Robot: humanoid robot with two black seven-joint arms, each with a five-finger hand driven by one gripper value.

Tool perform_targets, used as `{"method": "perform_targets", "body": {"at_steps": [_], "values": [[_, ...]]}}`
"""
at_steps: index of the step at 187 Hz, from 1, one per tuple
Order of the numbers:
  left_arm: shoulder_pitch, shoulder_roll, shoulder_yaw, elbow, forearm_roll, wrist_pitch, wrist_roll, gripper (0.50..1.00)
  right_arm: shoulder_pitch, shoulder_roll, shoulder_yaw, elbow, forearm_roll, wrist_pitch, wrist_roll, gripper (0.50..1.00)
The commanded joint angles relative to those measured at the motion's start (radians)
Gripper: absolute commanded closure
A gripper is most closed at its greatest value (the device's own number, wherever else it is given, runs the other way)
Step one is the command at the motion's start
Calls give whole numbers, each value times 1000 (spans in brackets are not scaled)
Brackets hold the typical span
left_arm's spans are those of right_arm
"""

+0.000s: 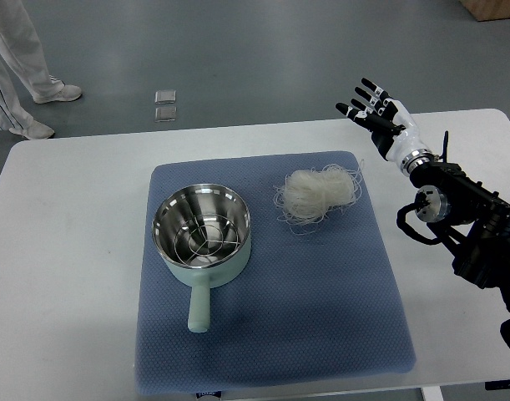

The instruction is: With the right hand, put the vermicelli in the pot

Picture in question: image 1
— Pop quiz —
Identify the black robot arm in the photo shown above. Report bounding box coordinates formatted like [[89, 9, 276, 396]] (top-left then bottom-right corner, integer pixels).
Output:
[[396, 150, 510, 349]]

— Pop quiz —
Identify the mint green steel pot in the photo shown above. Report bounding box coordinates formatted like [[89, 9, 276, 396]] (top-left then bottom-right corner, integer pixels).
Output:
[[152, 184, 251, 333]]

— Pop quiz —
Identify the white vermicelli bundle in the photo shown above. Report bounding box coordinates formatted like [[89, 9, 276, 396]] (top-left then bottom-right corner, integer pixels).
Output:
[[273, 163, 363, 236]]

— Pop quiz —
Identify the cardboard box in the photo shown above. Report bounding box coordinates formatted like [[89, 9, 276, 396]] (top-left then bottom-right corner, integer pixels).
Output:
[[460, 0, 510, 22]]

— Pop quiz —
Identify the black table control panel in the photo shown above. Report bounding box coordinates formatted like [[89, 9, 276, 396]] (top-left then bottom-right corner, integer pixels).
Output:
[[484, 379, 510, 391]]

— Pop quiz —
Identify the wire steaming rack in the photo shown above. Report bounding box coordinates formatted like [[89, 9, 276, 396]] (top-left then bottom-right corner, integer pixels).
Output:
[[174, 215, 242, 267]]

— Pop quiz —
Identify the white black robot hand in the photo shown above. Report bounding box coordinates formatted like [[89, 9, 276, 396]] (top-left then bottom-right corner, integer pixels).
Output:
[[336, 78, 434, 176]]

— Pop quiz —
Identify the blue textured mat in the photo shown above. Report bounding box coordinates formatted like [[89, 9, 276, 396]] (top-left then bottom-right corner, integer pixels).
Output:
[[135, 151, 416, 395]]

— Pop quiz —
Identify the person in white trousers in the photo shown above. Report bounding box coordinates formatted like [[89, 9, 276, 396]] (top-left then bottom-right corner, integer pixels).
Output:
[[0, 1, 83, 140]]

